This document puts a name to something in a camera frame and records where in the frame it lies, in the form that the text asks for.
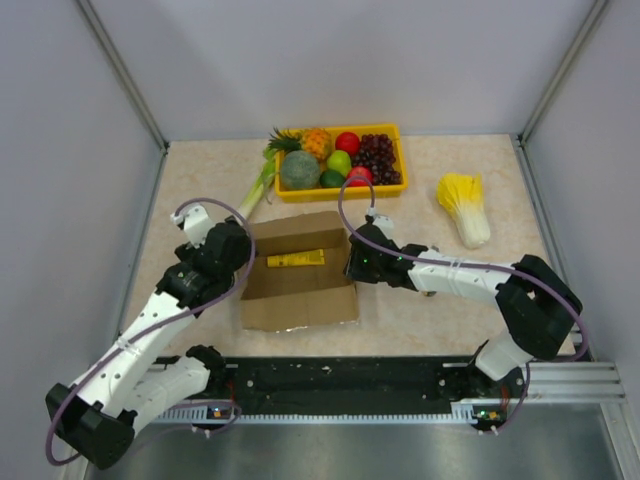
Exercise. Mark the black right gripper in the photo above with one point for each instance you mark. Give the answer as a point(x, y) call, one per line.
point(354, 270)

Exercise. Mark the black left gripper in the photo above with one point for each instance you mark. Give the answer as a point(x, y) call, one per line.
point(187, 252)

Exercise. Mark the brown cardboard express box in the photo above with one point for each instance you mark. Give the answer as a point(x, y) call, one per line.
point(284, 299)

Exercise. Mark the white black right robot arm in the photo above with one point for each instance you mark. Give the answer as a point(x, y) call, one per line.
point(537, 307)

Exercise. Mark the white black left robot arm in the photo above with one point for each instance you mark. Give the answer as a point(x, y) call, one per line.
point(102, 411)

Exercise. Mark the yellow tube in box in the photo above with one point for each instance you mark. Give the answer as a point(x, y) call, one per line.
point(298, 259)

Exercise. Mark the green white leek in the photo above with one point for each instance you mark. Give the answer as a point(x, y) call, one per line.
point(261, 185)

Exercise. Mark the dark green lime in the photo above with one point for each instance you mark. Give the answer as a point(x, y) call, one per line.
point(331, 179)

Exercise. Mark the red apple front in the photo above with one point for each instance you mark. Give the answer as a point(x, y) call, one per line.
point(359, 177)

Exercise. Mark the red apple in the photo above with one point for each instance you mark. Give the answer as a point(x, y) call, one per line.
point(348, 142)
point(359, 177)

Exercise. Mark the light green apple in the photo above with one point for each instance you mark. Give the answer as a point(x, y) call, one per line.
point(339, 161)

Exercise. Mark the green cantaloupe melon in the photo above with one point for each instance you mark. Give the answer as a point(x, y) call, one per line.
point(299, 171)

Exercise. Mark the purple grape bunch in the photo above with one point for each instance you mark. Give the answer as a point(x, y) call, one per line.
point(376, 155)

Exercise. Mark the yellow napa cabbage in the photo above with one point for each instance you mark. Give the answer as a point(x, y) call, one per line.
point(462, 197)

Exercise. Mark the red apple rear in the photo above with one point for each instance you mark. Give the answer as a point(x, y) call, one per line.
point(348, 142)

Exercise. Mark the pineapple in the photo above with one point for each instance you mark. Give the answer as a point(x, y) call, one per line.
point(315, 141)

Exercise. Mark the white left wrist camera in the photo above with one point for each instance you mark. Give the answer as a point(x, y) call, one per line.
point(194, 221)

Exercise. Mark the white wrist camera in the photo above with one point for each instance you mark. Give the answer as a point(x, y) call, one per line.
point(382, 222)
point(194, 221)

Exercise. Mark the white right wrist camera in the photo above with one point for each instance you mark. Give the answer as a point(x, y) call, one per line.
point(382, 222)

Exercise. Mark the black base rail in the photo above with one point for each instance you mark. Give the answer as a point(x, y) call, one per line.
point(355, 385)

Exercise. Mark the white slotted cable duct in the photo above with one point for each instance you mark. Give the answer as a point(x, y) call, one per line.
point(460, 414)

